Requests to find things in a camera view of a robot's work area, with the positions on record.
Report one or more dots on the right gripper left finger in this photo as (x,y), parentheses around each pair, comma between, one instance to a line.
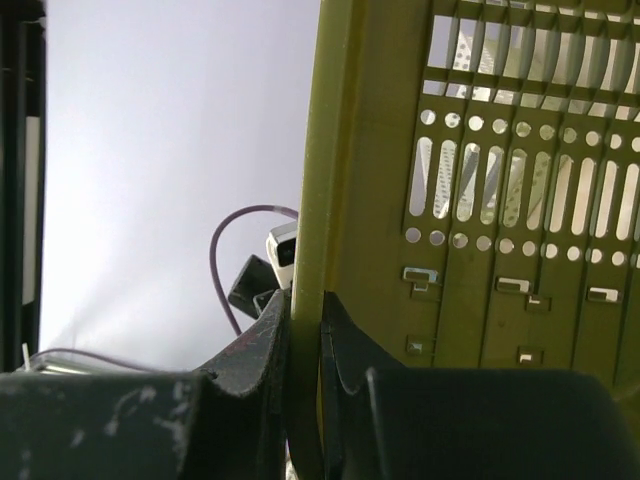
(222,420)

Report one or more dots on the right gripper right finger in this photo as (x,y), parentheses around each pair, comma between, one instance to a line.
(384,420)

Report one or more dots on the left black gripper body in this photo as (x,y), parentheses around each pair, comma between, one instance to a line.
(253,288)

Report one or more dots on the large olive green basket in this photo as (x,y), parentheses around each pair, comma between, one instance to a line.
(466,291)

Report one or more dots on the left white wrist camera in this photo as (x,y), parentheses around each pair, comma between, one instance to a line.
(281,248)

